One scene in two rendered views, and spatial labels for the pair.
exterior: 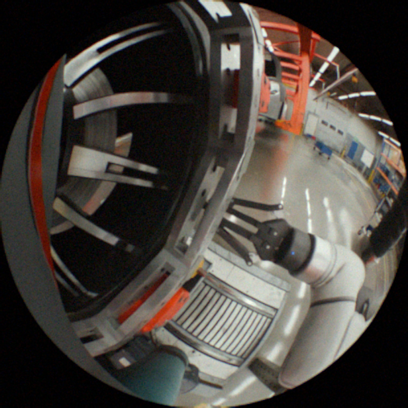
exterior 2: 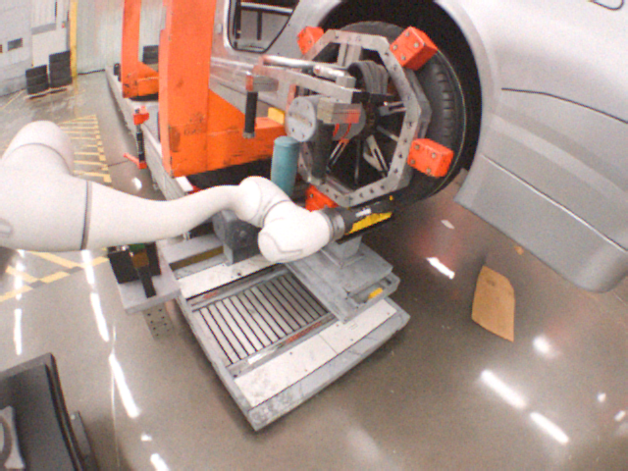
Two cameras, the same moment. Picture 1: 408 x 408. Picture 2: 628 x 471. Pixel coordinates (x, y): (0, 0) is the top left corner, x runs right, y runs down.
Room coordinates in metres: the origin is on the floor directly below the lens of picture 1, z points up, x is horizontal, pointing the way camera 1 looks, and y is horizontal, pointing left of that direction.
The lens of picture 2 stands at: (0.10, -0.82, 1.06)
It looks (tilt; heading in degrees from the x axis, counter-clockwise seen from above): 36 degrees down; 98
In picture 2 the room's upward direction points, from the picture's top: 11 degrees clockwise
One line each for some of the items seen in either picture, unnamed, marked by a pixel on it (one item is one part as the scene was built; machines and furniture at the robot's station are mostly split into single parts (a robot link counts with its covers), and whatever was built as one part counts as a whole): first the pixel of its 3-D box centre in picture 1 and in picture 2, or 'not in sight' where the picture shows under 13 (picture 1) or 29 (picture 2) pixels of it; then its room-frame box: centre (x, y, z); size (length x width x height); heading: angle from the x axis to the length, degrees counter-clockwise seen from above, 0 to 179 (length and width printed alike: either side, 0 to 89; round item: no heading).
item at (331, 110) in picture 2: not in sight; (340, 109); (0.00, -0.16, 0.93); 0.09 x 0.05 x 0.05; 54
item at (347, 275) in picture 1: (340, 279); (288, 235); (-0.04, -0.27, 0.64); 0.16 x 0.13 x 0.11; 54
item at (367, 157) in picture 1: (365, 161); not in sight; (3.42, -9.90, 0.97); 1.50 x 0.50 x 1.95; 146
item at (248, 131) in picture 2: not in sight; (250, 113); (-0.29, 0.01, 0.83); 0.04 x 0.04 x 0.16
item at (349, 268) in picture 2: not in sight; (345, 235); (0.08, 0.24, 0.32); 0.40 x 0.30 x 0.28; 144
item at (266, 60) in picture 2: not in sight; (302, 53); (-0.17, 0.06, 1.03); 0.19 x 0.18 x 0.11; 54
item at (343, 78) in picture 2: not in sight; (351, 63); (-0.01, -0.05, 1.03); 0.19 x 0.18 x 0.11; 54
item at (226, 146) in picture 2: not in sight; (255, 120); (-0.44, 0.39, 0.69); 0.52 x 0.17 x 0.35; 54
